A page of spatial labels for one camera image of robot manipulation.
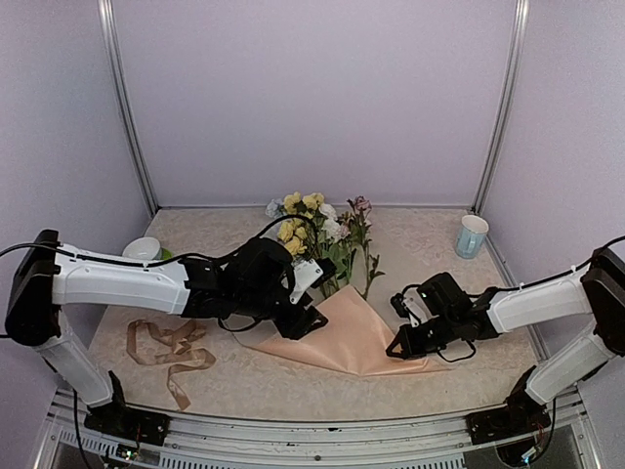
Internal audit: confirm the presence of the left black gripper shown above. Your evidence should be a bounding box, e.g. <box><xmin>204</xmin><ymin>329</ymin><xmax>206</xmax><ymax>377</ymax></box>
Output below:
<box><xmin>235</xmin><ymin>285</ymin><xmax>328</xmax><ymax>340</ymax></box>

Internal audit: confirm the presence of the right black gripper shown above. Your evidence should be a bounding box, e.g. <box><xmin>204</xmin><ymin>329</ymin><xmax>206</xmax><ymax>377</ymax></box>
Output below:
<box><xmin>388</xmin><ymin>311</ymin><xmax>459</xmax><ymax>360</ymax></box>

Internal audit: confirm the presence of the beige wrapping paper sheet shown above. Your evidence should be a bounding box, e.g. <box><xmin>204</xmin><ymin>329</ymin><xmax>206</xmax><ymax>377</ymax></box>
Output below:
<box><xmin>236</xmin><ymin>286</ymin><xmax>449</xmax><ymax>377</ymax></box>

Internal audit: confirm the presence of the white rose fake flower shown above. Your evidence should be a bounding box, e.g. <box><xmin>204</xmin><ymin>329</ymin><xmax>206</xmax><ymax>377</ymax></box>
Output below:
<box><xmin>319</xmin><ymin>203</ymin><xmax>356</xmax><ymax>298</ymax></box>

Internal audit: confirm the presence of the yellow rose fake flower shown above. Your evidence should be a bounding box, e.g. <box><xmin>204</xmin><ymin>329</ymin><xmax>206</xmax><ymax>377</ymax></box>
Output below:
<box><xmin>277</xmin><ymin>192</ymin><xmax>329</xmax><ymax>260</ymax></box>

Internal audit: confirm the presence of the blue hydrangea fake flower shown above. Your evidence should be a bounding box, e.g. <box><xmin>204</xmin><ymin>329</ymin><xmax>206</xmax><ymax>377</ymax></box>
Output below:
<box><xmin>265</xmin><ymin>198</ymin><xmax>286</xmax><ymax>219</ymax></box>

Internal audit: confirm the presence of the pink fake flower stem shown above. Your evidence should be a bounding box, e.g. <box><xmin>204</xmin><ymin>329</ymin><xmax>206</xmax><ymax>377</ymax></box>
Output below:
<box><xmin>339</xmin><ymin>211</ymin><xmax>386</xmax><ymax>300</ymax></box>

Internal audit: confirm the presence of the mauve bud fake flower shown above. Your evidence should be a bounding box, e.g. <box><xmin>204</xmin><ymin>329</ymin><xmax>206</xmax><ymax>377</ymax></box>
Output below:
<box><xmin>348</xmin><ymin>195</ymin><xmax>372</xmax><ymax>229</ymax></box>

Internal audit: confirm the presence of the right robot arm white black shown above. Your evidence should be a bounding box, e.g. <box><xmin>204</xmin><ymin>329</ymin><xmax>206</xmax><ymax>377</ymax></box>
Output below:
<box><xmin>386</xmin><ymin>247</ymin><xmax>624</xmax><ymax>434</ymax></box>

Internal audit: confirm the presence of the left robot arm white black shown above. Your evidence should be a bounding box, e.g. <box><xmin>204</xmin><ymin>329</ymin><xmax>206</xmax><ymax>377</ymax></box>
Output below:
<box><xmin>5</xmin><ymin>230</ymin><xmax>336</xmax><ymax>435</ymax></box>

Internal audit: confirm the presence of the light blue mug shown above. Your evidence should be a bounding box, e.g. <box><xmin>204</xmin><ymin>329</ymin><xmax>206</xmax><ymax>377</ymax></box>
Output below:
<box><xmin>455</xmin><ymin>214</ymin><xmax>489</xmax><ymax>259</ymax></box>

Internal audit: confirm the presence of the tan satin ribbon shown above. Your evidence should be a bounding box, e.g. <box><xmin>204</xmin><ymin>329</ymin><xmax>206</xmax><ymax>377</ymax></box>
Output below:
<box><xmin>126</xmin><ymin>320</ymin><xmax>217</xmax><ymax>411</ymax></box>

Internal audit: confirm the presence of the white bowl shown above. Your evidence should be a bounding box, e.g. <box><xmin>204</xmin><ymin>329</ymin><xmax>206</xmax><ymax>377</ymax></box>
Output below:
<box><xmin>122</xmin><ymin>236</ymin><xmax>163</xmax><ymax>261</ymax></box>

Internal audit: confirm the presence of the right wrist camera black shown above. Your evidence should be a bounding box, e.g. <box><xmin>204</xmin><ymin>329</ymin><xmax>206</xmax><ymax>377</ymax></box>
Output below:
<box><xmin>390</xmin><ymin>272</ymin><xmax>473</xmax><ymax>325</ymax></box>

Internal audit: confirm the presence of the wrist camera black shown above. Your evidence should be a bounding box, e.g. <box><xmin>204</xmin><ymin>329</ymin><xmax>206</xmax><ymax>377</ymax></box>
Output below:
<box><xmin>229</xmin><ymin>236</ymin><xmax>338</xmax><ymax>307</ymax></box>
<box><xmin>390</xmin><ymin>272</ymin><xmax>473</xmax><ymax>325</ymax></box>

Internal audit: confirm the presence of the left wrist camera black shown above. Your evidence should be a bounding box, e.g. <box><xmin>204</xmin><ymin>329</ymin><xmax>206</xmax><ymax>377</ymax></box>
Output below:
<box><xmin>229</xmin><ymin>236</ymin><xmax>338</xmax><ymax>307</ymax></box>

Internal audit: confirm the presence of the front aluminium rail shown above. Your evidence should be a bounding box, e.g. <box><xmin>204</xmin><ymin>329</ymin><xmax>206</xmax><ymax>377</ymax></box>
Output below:
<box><xmin>31</xmin><ymin>390</ymin><xmax>601</xmax><ymax>468</ymax></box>

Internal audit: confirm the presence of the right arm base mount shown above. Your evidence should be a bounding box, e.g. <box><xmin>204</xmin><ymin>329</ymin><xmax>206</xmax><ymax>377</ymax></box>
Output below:
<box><xmin>465</xmin><ymin>405</ymin><xmax>552</xmax><ymax>445</ymax></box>

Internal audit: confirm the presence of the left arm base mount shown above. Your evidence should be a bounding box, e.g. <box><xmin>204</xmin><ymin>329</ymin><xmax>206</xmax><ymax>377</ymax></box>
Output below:
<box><xmin>84</xmin><ymin>406</ymin><xmax>171</xmax><ymax>447</ymax></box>

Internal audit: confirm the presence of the right aluminium frame post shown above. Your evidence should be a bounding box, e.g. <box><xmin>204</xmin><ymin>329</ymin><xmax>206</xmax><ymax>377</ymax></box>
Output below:
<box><xmin>471</xmin><ymin>0</ymin><xmax>530</xmax><ymax>215</ymax></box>

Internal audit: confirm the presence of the aluminium frame post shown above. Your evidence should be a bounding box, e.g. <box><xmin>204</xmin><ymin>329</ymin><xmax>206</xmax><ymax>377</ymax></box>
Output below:
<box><xmin>471</xmin><ymin>0</ymin><xmax>530</xmax><ymax>215</ymax></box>
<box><xmin>98</xmin><ymin>0</ymin><xmax>160</xmax><ymax>218</ymax></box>

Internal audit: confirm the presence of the left aluminium frame post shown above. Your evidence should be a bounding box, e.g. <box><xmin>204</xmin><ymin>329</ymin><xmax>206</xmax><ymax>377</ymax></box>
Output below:
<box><xmin>98</xmin><ymin>0</ymin><xmax>160</xmax><ymax>218</ymax></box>

